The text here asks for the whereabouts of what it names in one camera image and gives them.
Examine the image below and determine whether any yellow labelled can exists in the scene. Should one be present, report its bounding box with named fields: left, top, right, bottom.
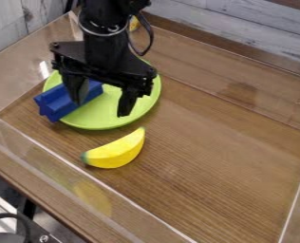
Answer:
left=130, top=15, right=139, bottom=31

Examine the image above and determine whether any clear acrylic front wall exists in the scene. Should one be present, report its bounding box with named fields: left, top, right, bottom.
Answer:
left=0, top=119, right=197, bottom=243

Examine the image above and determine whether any black metal stand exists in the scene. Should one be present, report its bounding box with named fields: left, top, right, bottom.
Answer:
left=15, top=196, right=62, bottom=243

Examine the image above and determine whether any blue plastic block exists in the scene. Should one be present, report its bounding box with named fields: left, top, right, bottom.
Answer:
left=34, top=80, right=103, bottom=122

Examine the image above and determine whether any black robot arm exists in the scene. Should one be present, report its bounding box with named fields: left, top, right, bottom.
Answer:
left=50, top=0, right=158, bottom=117

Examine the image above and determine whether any green round plate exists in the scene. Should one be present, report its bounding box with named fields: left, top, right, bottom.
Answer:
left=42, top=71, right=162, bottom=130

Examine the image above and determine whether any yellow toy banana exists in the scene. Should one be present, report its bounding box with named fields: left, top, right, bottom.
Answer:
left=82, top=127, right=145, bottom=169

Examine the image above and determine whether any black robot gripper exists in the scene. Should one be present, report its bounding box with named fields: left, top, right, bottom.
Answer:
left=50, top=30, right=158, bottom=117

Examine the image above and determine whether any black cable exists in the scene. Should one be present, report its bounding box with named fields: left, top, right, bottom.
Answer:
left=0, top=212, right=31, bottom=243

